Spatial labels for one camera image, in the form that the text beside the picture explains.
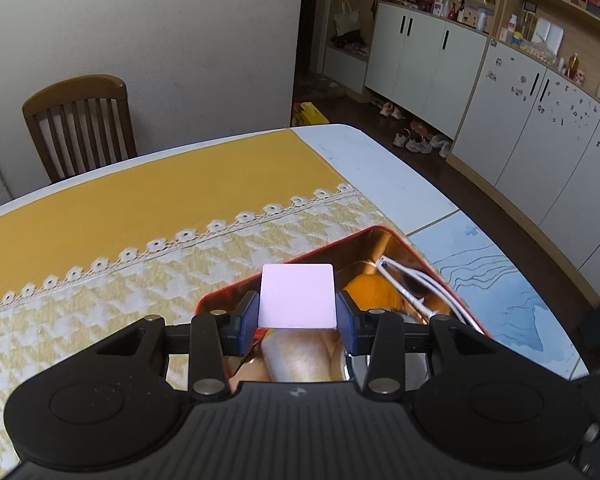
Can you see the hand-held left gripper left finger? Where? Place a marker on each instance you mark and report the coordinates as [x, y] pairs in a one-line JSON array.
[[247, 322]]

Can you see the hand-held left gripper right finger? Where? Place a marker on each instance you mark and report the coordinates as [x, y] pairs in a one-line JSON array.
[[346, 325]]

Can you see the pink sticky note pad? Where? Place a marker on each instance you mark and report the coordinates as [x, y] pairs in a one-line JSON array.
[[297, 295]]

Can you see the red tin box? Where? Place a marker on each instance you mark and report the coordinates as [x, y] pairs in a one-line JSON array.
[[365, 247]]

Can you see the orange fruit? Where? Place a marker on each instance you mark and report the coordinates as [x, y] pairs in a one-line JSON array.
[[372, 292]]

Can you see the yellow houndstooth tablecloth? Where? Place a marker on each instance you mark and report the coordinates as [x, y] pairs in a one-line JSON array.
[[130, 200]]

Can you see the grey sneakers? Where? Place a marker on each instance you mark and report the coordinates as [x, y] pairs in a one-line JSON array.
[[412, 141]]

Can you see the white shoe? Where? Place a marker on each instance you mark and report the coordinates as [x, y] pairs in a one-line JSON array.
[[442, 146]]

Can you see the red slipper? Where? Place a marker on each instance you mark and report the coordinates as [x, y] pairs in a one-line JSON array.
[[422, 129]]

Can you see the yellow floor box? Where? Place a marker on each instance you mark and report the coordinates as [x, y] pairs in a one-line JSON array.
[[309, 113]]

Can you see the pink shoes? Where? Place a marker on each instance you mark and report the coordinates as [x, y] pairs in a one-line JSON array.
[[392, 110]]

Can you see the wooden chair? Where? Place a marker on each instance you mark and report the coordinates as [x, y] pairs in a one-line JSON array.
[[75, 90]]

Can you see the beige tote bag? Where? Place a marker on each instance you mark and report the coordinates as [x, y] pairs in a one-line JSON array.
[[347, 20]]

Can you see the white wall cabinet with shelves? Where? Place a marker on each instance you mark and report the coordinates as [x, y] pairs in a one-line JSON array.
[[530, 125]]

